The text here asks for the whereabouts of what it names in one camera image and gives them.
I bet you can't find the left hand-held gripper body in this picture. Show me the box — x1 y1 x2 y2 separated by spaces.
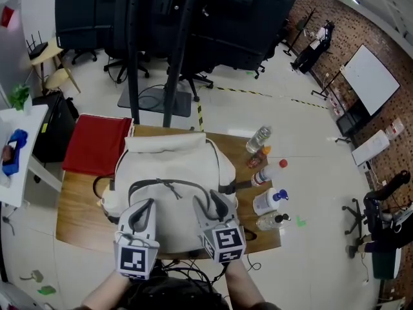
112 227 161 281

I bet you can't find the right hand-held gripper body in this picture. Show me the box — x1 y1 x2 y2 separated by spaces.
196 218 247 265

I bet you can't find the cream fabric backpack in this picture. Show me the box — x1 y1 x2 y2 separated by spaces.
92 132 259 260

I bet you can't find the person's right forearm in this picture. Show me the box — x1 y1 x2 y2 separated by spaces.
223 259 268 307

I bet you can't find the person's left forearm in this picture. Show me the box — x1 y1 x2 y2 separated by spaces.
80 268 133 310

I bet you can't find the white pump bottle blue pump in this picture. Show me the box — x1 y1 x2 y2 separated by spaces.
252 187 289 216

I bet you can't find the clear pump bottle black pump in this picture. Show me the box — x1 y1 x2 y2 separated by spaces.
256 211 292 232

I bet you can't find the white bottle red cap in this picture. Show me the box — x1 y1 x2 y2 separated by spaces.
250 159 288 187

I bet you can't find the person's dark clothing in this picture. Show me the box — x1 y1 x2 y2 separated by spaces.
72 276 281 310

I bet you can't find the brown bottle orange cap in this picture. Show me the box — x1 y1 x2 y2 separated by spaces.
247 145 272 169

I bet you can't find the clear water bottle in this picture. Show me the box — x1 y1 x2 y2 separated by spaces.
245 125 274 154

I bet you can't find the red folded cloth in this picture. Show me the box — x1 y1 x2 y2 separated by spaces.
61 114 135 177

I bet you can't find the black cabinet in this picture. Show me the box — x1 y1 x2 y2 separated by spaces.
32 91 77 164

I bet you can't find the black bag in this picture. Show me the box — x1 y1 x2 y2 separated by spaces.
65 97 80 119

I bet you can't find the blue plastic tray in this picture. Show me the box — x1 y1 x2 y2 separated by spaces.
1 139 21 176

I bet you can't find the grey white rounded machine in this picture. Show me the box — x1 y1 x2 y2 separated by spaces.
0 281 36 310

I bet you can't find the blue crumpled cloth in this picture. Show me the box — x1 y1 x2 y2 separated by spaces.
8 128 29 149

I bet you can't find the white desk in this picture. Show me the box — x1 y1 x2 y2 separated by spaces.
0 103 64 210

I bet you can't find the black display stand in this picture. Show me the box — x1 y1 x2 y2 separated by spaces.
117 0 207 129

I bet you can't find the black storage crate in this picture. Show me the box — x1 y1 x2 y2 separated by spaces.
335 100 371 143

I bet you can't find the red label bottle pack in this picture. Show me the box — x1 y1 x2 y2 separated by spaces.
325 90 348 116

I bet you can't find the light wooden stool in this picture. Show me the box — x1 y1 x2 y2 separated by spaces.
44 67 72 91

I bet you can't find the green bin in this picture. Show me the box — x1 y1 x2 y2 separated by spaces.
370 249 403 280

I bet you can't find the green potted plant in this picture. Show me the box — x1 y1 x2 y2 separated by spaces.
8 84 34 112

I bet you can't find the light wooden side table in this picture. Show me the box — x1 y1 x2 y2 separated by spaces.
30 45 82 96

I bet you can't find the black router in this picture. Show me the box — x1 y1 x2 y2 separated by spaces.
25 30 49 60

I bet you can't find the white board on stand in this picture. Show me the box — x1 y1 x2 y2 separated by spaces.
311 43 401 117

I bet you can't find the silver fridge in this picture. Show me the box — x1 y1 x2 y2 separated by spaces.
0 0 35 109

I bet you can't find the black coat rack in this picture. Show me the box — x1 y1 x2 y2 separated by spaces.
283 6 319 57

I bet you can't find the red paper sticker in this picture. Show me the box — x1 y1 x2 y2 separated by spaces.
1 6 16 28

